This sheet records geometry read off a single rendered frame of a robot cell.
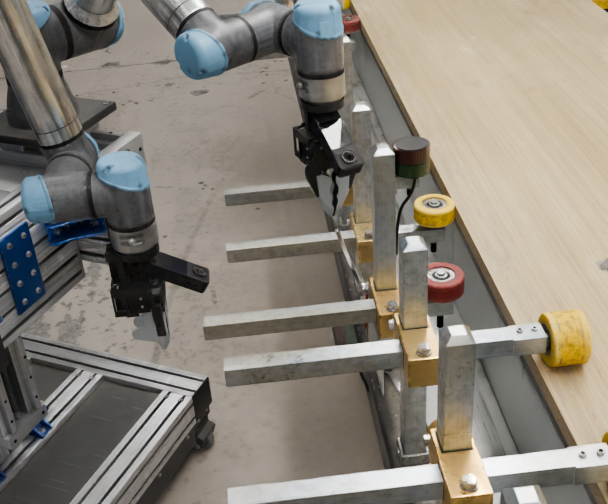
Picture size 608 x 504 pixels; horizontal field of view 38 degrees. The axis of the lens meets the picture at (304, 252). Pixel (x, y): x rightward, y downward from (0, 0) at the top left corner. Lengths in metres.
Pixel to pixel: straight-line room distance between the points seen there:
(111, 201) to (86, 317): 1.81
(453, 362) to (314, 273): 2.21
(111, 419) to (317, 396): 0.64
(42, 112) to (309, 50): 0.43
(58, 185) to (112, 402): 1.13
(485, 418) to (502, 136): 0.68
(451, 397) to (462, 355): 0.06
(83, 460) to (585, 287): 1.31
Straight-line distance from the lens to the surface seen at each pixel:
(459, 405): 1.05
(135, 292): 1.45
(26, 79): 1.44
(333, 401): 2.64
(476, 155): 1.95
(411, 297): 1.25
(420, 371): 1.24
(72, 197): 1.37
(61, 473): 2.27
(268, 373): 1.25
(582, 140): 2.04
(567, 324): 1.30
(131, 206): 1.37
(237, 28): 1.39
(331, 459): 2.46
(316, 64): 1.38
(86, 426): 2.37
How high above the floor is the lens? 1.74
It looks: 32 degrees down
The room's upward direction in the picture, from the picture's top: 4 degrees counter-clockwise
